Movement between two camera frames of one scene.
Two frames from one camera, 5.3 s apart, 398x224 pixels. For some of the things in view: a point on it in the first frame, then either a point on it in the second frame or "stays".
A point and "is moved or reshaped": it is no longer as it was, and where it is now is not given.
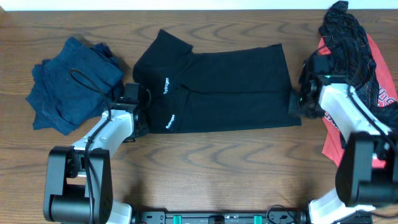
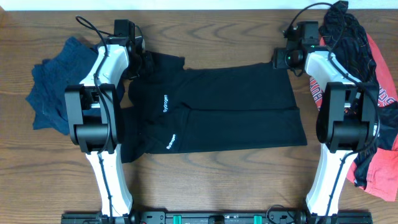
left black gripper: [145, 127] to [146, 66]
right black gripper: [318, 112] to [278, 56]
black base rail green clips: [273, 217] stays
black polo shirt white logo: [188, 91] is moved or reshaped
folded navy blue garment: [79, 83] stays
